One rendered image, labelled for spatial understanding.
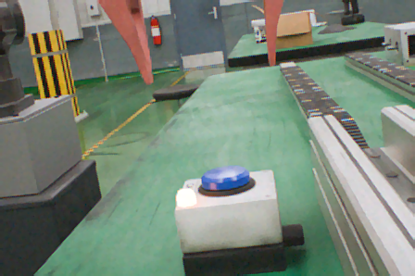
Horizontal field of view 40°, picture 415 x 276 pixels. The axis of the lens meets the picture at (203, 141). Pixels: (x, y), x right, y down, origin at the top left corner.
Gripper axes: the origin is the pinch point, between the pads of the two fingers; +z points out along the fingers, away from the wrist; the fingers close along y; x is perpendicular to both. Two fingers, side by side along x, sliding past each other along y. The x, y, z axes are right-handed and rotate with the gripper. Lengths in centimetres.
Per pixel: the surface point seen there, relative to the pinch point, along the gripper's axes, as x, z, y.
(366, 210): -15.1, 7.8, 8.4
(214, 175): -0.6, 8.8, -0.8
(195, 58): 1114, 69, -114
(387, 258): -20.8, 7.9, 8.1
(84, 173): 38.3, 16.7, -24.7
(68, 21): 1099, -44, -358
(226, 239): -3.8, 13.1, -0.3
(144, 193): 21.3, 16.0, -11.9
